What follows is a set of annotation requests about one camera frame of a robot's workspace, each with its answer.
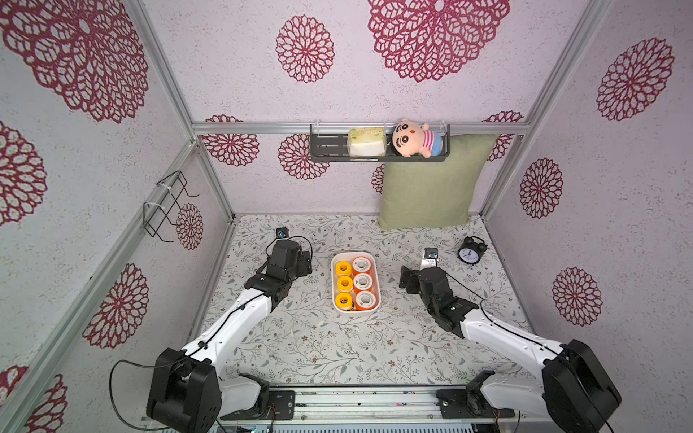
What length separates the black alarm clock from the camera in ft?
3.32

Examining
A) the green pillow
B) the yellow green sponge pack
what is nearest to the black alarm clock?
the green pillow

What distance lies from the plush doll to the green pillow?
50 millimetres

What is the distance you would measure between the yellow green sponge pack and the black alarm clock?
472 mm

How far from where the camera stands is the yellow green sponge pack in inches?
36.0
